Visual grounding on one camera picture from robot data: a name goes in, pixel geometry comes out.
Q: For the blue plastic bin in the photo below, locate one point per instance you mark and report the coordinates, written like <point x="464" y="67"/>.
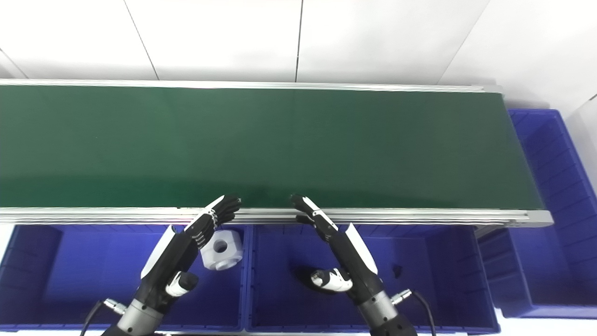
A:
<point x="555" y="261"/>
<point x="84" y="275"/>
<point x="433" y="280"/>

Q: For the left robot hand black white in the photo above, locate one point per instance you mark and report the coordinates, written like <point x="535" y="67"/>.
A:
<point x="175" y="254"/>

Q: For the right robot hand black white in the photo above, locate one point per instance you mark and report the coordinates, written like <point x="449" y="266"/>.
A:
<point x="357" y="263"/>

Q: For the left robot arm silver black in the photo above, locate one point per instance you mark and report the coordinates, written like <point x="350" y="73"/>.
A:
<point x="137" y="322"/>

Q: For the white block part with hole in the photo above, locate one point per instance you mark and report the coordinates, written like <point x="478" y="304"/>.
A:
<point x="233" y="255"/>

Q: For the small black piece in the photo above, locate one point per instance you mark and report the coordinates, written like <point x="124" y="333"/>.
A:
<point x="397" y="270"/>

